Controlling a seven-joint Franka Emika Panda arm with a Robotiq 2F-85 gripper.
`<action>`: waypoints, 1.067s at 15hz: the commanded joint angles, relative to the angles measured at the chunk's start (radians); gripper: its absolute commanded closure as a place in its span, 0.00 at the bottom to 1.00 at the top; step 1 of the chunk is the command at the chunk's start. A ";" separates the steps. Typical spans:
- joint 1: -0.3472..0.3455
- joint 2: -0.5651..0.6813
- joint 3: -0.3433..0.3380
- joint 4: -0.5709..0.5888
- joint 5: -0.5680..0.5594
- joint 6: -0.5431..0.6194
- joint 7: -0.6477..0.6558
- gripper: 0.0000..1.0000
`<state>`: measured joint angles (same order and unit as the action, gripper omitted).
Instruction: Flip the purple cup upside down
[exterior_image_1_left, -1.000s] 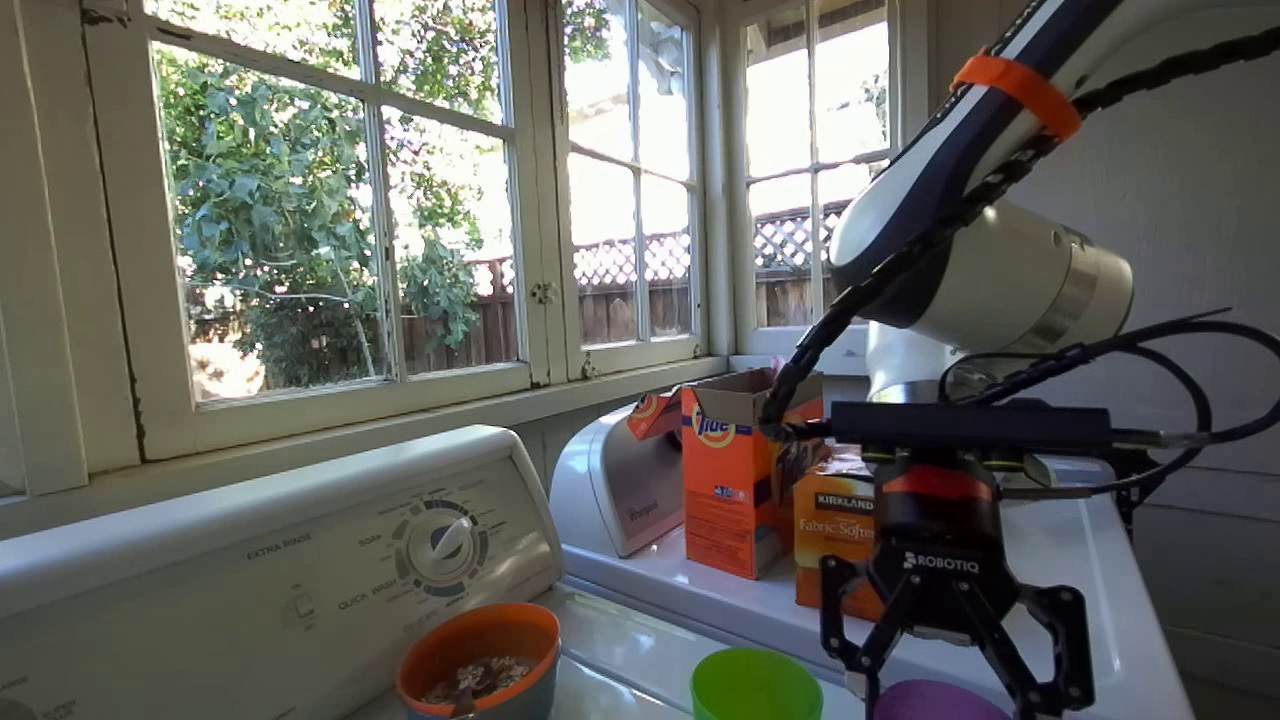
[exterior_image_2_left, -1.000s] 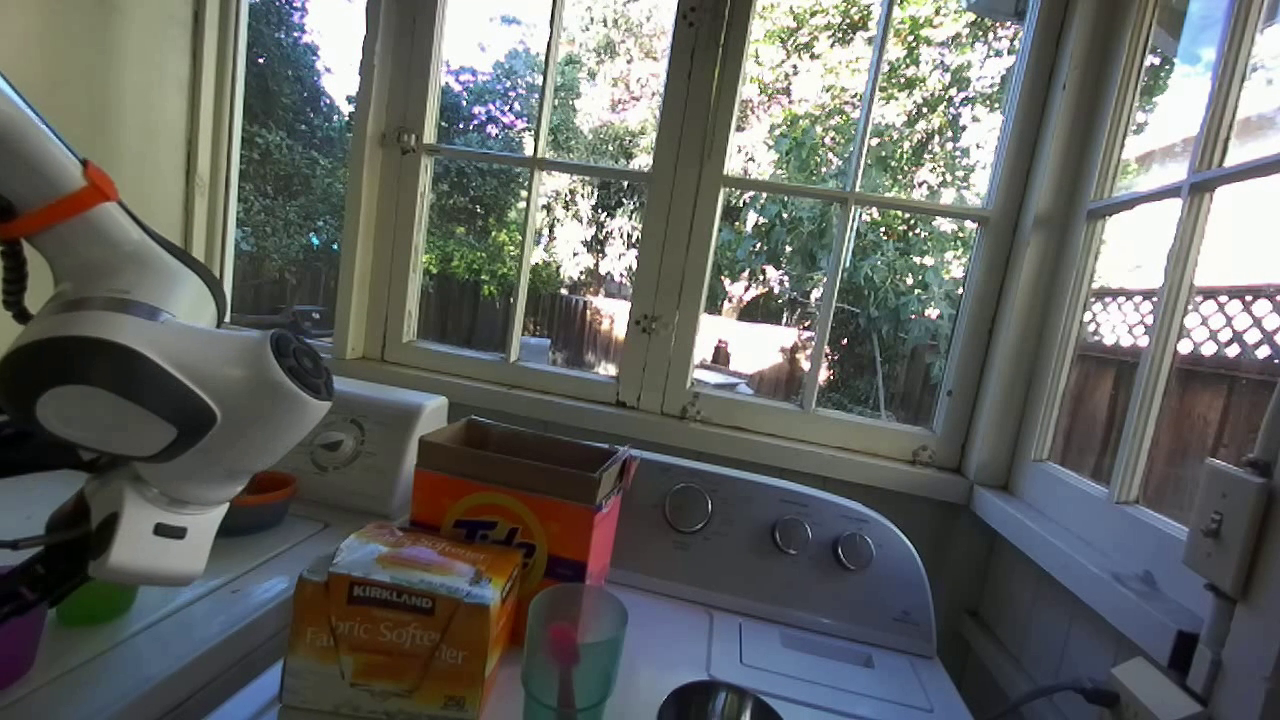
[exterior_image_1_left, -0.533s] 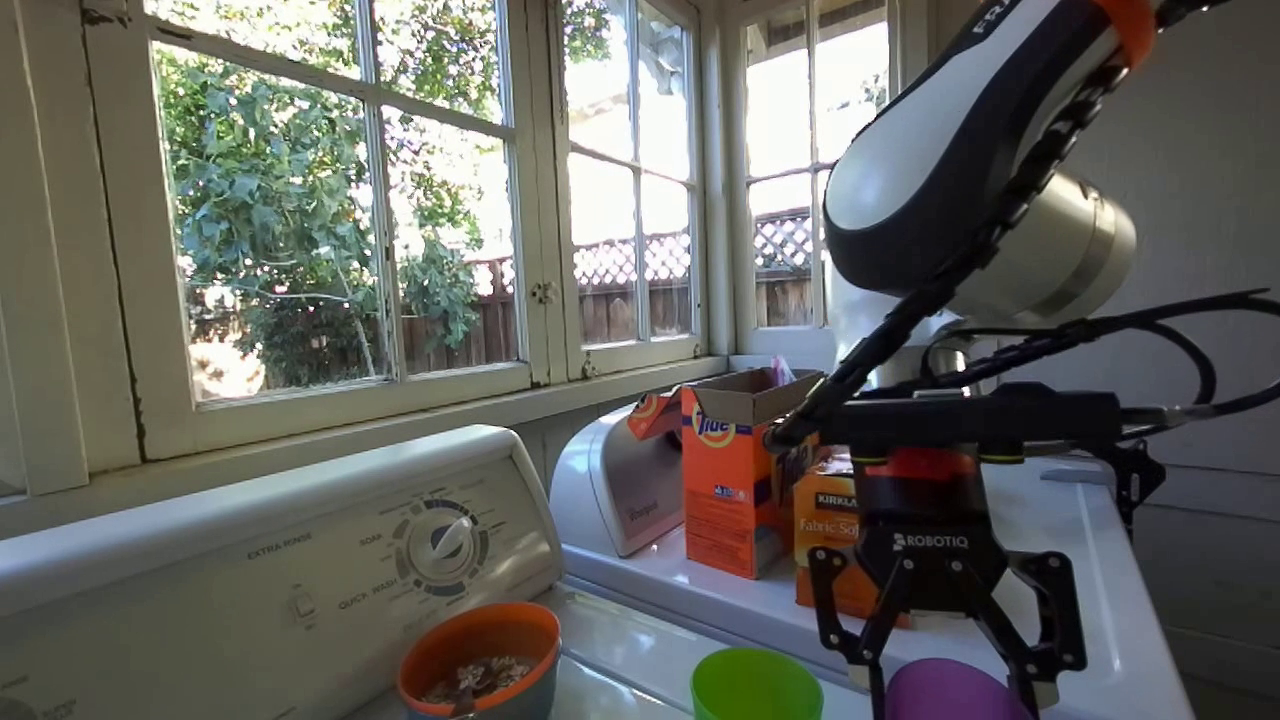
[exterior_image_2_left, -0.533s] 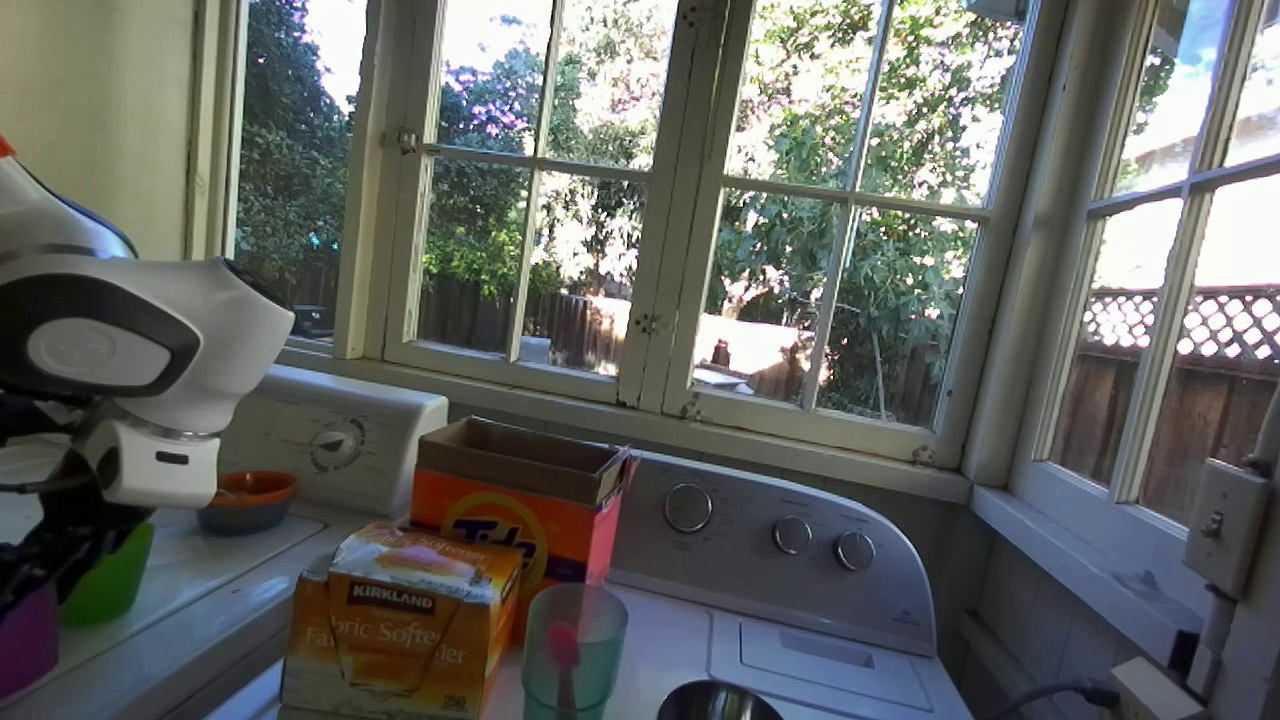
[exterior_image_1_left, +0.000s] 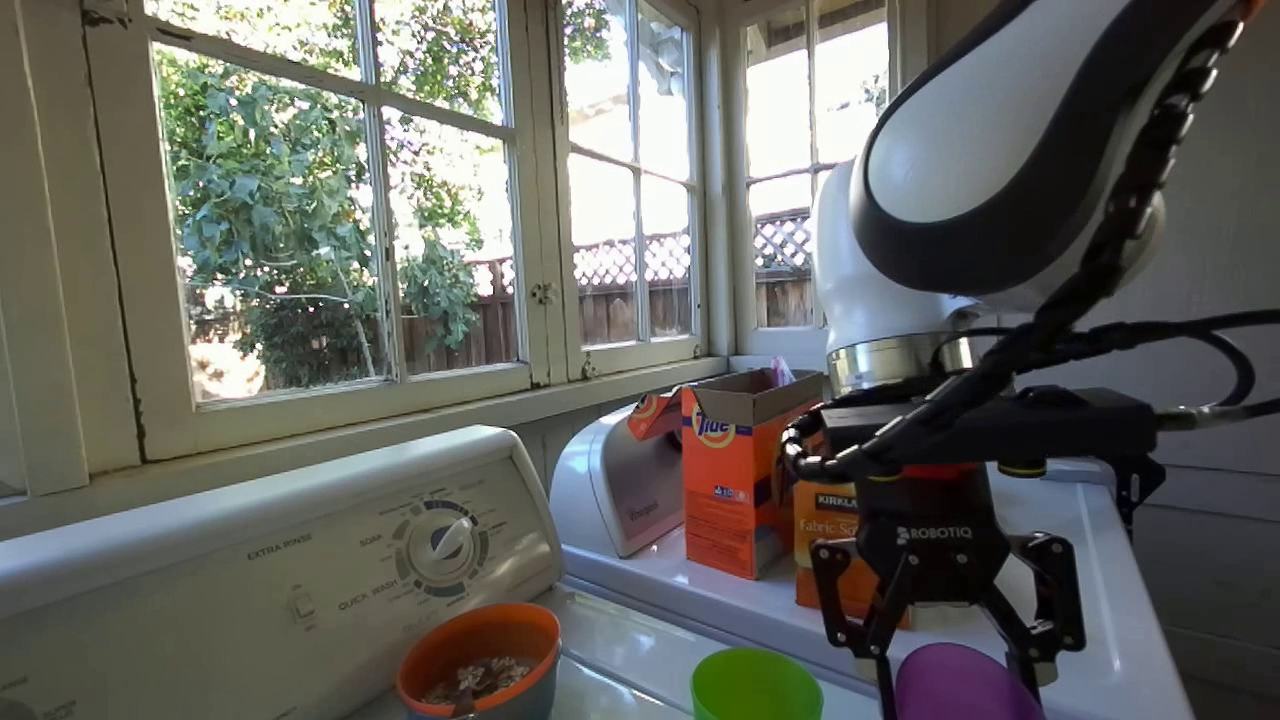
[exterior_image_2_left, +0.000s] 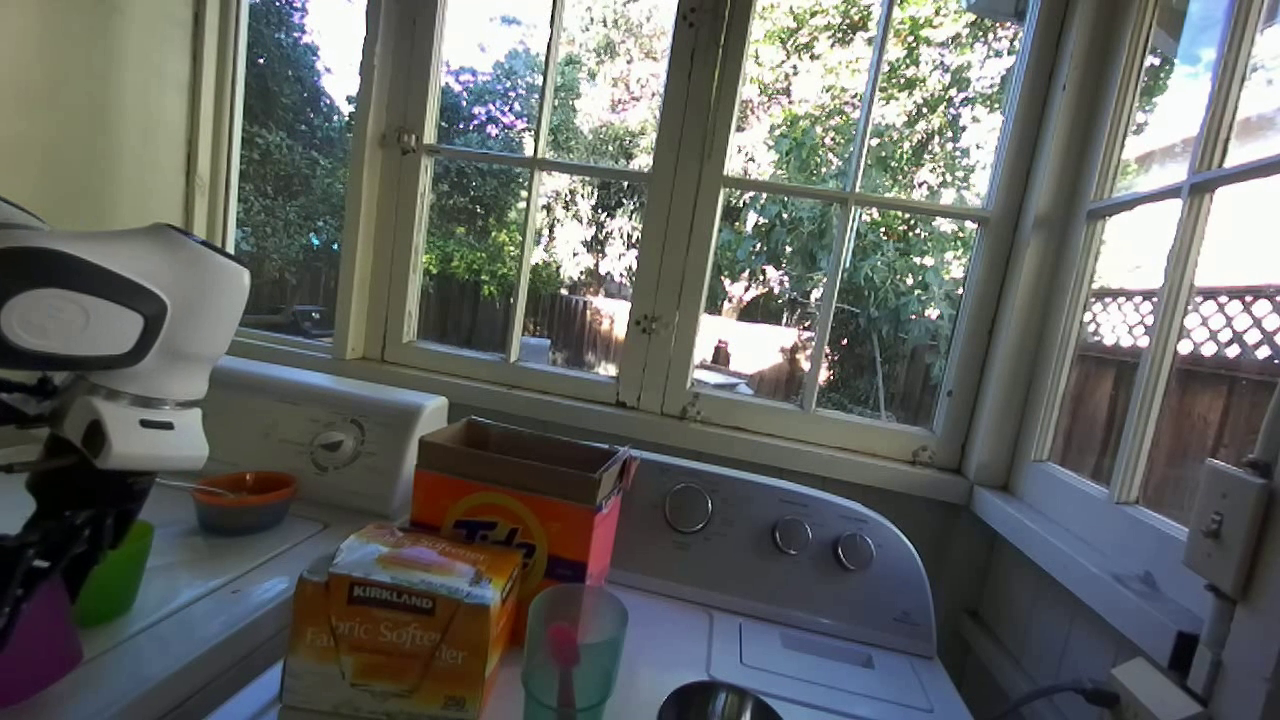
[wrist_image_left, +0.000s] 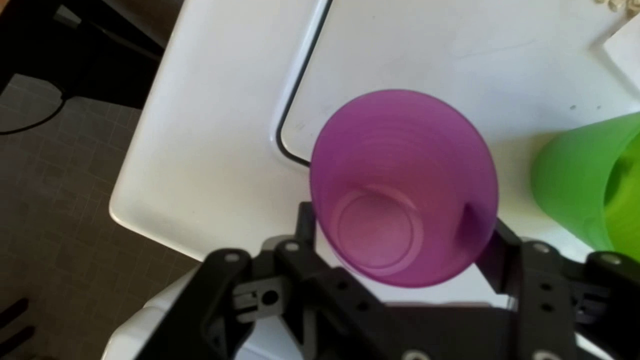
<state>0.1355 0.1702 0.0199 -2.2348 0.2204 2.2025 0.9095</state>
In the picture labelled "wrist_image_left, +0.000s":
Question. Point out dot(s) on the white paper sheet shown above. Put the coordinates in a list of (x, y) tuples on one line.
[(627, 47)]

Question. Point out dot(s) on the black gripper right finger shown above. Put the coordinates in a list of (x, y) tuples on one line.
[(553, 300)]

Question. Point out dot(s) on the green plastic cup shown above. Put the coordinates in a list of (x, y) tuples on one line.
[(573, 181)]

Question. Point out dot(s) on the white washing machine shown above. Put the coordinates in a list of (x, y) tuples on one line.
[(221, 132)]

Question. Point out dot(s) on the purple plastic cup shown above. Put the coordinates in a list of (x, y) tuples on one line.
[(401, 167)]

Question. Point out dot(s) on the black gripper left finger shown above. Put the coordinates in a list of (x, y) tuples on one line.
[(320, 313)]

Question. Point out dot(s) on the black metal stand frame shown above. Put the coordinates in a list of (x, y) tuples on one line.
[(93, 47)]

